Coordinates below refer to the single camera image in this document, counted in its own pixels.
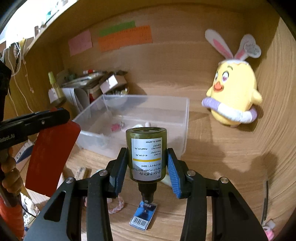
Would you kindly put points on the pale green cream tube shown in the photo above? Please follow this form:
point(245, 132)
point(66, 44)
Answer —
point(166, 180)

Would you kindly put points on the pink sticky note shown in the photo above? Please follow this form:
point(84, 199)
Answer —
point(80, 43)

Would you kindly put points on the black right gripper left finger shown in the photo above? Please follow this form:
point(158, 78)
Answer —
point(60, 219)

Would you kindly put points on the black pen in sleeve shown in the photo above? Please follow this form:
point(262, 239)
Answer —
point(265, 203)

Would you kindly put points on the pink paw keychain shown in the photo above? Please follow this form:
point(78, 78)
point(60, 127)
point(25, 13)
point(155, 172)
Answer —
point(268, 229)

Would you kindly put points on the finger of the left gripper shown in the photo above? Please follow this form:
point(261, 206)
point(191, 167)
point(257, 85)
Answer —
point(46, 118)

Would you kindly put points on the person's hand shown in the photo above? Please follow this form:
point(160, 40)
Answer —
point(11, 181)

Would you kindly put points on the orange sticky note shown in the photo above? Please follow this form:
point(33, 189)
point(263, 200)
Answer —
point(129, 37)

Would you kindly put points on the pink lip balm tube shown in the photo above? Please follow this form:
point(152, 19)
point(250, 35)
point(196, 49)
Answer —
point(115, 127)

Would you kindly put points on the yellow chick plush toy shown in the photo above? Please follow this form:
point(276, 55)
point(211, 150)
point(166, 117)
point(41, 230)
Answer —
point(233, 95)

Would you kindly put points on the red packet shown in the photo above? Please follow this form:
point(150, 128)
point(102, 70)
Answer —
point(51, 151)

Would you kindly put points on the small white cardboard box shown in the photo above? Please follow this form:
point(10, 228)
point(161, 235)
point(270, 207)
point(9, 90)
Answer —
point(114, 81)

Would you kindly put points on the dark green pump bottle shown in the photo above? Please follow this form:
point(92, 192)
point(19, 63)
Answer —
point(147, 153)

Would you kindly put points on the clear plastic storage bin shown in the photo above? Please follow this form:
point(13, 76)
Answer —
point(95, 121)

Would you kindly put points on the stack of books and papers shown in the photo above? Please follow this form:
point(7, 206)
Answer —
point(84, 90)

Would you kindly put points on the yellow green spray bottle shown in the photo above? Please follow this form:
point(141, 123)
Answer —
point(55, 93)

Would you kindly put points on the small wooden stamp block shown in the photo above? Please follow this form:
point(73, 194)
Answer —
point(82, 173)

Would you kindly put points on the blue Max staples box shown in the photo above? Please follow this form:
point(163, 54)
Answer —
point(143, 215)

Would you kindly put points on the green sticky note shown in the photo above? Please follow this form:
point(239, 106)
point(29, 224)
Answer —
point(116, 28)

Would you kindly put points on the white tape roll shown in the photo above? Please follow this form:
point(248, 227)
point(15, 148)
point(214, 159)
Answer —
point(146, 124)

